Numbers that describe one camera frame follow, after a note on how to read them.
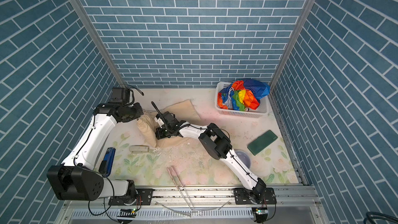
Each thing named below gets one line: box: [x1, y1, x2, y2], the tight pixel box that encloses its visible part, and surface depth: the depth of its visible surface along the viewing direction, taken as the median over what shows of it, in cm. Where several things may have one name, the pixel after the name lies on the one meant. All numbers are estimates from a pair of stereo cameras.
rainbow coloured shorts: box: [217, 79, 271, 111], surface depth 99 cm
